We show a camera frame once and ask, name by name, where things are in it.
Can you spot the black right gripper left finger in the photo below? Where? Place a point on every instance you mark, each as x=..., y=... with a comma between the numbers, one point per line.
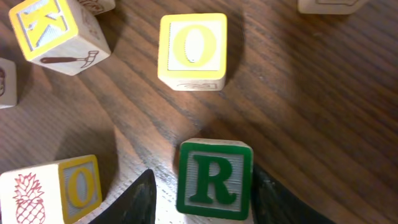
x=136, y=205

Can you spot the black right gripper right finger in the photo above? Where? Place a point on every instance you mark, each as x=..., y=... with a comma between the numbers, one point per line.
x=272, y=203

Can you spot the green R block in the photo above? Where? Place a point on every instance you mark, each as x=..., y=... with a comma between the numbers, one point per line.
x=214, y=178

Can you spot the plain wooden picture block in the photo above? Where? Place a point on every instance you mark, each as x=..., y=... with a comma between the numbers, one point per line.
x=62, y=191

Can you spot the yellow block middle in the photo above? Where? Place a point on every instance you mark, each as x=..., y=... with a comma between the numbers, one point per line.
x=193, y=51

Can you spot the yellow block lower left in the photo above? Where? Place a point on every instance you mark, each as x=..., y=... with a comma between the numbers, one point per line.
x=8, y=84

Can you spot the yellow block beside V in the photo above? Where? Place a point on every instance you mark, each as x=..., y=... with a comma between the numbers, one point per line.
x=61, y=35

